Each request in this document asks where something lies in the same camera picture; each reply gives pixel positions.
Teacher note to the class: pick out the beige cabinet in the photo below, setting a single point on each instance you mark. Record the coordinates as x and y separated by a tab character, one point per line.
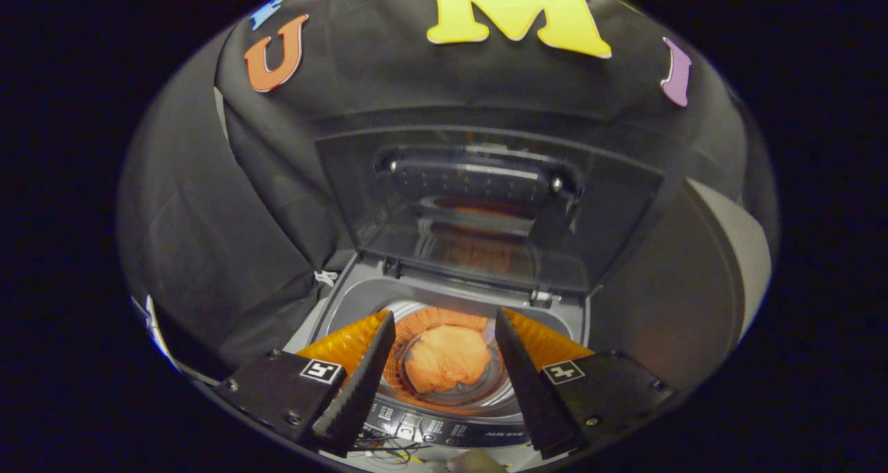
659	299

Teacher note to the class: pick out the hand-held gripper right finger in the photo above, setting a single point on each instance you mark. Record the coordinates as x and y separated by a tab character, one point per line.
531	390

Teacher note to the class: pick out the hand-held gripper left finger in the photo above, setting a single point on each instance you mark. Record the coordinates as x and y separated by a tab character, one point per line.
361	390

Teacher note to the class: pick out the orange shirt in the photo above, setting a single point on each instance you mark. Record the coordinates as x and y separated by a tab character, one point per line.
447	358

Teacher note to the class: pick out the black backdrop cloth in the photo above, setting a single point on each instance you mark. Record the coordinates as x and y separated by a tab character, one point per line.
388	78

